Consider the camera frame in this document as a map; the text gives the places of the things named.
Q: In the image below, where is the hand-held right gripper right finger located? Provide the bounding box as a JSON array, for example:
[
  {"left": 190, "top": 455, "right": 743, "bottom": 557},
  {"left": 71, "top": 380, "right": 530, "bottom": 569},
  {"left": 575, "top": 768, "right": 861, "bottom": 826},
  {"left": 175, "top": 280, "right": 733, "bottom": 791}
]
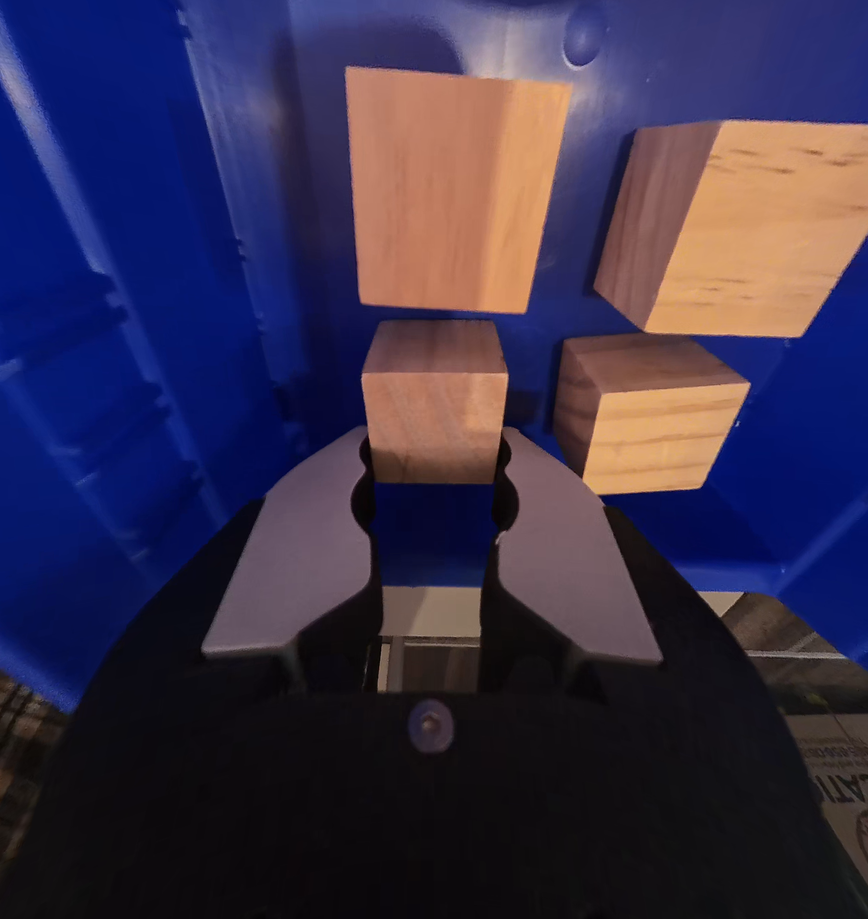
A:
[{"left": 495, "top": 426, "right": 665, "bottom": 666}]

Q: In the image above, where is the wooden cube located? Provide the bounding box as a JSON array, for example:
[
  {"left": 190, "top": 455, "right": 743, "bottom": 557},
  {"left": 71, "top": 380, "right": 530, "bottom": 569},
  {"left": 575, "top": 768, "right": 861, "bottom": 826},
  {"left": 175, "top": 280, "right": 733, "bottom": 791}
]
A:
[
  {"left": 552, "top": 332, "right": 752, "bottom": 496},
  {"left": 361, "top": 319, "right": 510, "bottom": 485},
  {"left": 593, "top": 120, "right": 868, "bottom": 338},
  {"left": 344, "top": 66, "right": 575, "bottom": 315}
]

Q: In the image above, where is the white printed moving box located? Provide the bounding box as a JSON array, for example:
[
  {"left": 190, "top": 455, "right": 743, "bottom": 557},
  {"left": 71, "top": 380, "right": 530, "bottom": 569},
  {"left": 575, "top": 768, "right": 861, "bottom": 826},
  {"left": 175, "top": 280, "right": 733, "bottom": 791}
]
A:
[{"left": 789, "top": 707, "right": 868, "bottom": 909}]

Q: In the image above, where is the blue plastic bin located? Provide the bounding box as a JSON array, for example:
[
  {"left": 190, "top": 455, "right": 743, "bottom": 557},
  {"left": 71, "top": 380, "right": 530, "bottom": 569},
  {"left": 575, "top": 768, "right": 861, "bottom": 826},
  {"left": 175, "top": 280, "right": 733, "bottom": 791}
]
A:
[{"left": 0, "top": 0, "right": 868, "bottom": 712}]

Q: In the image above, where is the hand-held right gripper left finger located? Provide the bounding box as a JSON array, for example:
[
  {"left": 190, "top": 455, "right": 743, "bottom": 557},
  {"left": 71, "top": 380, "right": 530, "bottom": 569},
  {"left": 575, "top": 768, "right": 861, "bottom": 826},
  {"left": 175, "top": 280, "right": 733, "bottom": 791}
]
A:
[{"left": 200, "top": 426, "right": 375, "bottom": 661}]

